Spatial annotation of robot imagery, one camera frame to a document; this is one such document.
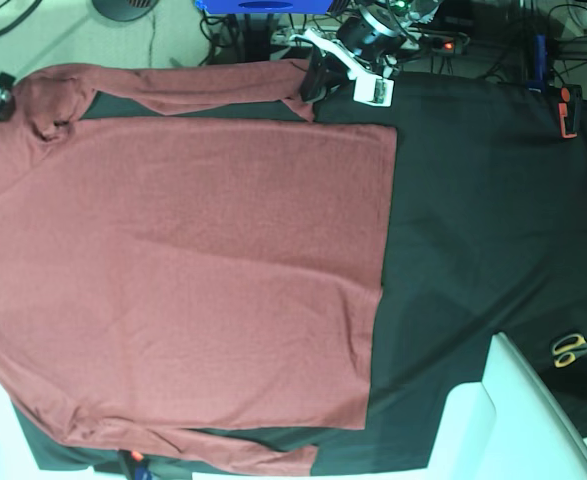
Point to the blue clamp top right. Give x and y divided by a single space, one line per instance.
538 66

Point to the black table cloth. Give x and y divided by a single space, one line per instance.
487 233

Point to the blue plastic box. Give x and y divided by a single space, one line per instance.
221 7

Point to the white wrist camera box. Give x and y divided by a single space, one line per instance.
373 91

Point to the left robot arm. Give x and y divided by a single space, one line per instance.
399 16

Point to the black round stand base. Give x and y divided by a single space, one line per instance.
124 10

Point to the white power strip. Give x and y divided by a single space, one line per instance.
444 42

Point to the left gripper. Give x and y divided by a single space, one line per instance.
349 52

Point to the yellow-handled scissors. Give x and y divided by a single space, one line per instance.
568 350

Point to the blue orange clamp bottom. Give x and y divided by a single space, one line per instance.
134 466

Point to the red long-sleeve T-shirt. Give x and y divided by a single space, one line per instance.
186 253

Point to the black orange clamp right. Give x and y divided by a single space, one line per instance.
569 110

